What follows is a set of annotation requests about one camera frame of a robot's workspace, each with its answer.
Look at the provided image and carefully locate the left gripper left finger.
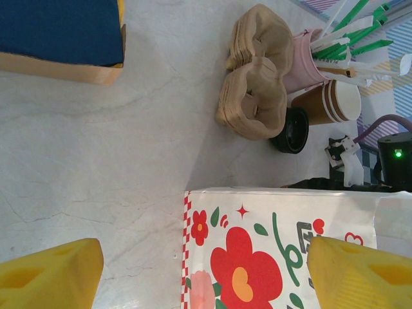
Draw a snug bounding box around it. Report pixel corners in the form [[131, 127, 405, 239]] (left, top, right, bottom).
[[0, 238, 104, 309]]

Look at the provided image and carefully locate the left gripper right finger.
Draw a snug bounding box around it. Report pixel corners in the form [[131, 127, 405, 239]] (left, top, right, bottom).
[[307, 236, 412, 309]]

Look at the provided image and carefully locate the white flower paper bag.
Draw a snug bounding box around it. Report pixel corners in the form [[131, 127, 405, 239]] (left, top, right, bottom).
[[182, 187, 412, 309]]

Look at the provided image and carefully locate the blue napkin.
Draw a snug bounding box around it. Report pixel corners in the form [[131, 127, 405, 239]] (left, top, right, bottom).
[[0, 0, 125, 65]]

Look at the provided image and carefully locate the black grey chessboard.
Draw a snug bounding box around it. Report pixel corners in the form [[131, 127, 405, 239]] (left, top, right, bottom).
[[360, 141, 387, 184]]

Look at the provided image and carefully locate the stack of black lids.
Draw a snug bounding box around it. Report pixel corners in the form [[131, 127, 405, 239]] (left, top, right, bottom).
[[269, 107, 310, 154]]

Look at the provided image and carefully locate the green wrapped straw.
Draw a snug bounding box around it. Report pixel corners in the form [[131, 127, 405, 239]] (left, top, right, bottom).
[[317, 3, 392, 55], [349, 39, 394, 57], [333, 0, 371, 33]]

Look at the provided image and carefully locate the pink straw holder cup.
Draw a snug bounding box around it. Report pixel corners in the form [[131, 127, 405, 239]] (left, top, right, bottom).
[[283, 28, 332, 94]]

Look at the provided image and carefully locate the cardboard napkin box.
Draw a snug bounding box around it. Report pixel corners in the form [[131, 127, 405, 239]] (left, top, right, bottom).
[[0, 0, 127, 87]]

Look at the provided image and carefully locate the yellow napkin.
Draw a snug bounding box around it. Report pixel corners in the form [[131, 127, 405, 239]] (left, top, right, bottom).
[[116, 0, 127, 69]]

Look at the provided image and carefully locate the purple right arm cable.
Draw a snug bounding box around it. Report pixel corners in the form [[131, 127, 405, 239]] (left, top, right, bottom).
[[353, 114, 412, 142]]

